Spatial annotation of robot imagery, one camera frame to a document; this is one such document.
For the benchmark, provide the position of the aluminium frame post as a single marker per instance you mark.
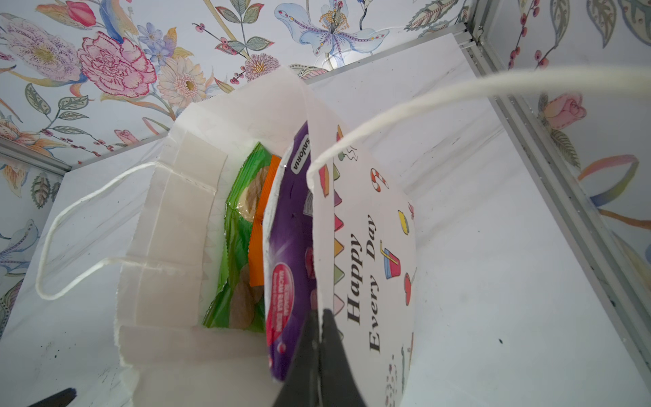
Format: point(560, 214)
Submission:
point(21, 154)
point(591, 153)

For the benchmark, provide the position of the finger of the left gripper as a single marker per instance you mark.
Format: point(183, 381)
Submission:
point(60, 399)

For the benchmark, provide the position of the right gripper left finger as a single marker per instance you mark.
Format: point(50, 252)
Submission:
point(301, 387)

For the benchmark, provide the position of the white paper bag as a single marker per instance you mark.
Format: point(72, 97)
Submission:
point(370, 263)

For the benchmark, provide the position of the green Lays chips bag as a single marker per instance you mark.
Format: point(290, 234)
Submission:
point(238, 304)

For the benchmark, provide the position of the left aluminium frame post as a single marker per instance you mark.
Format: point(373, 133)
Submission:
point(21, 154)

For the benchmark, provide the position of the orange Fox's candy bag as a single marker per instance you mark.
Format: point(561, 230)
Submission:
point(256, 262)

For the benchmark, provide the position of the right aluminium frame post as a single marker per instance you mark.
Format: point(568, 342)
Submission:
point(591, 153)

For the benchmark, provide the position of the magenta Fox's candy bag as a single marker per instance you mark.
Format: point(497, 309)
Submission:
point(290, 283)

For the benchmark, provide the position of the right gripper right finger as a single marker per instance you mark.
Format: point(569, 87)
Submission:
point(337, 385)

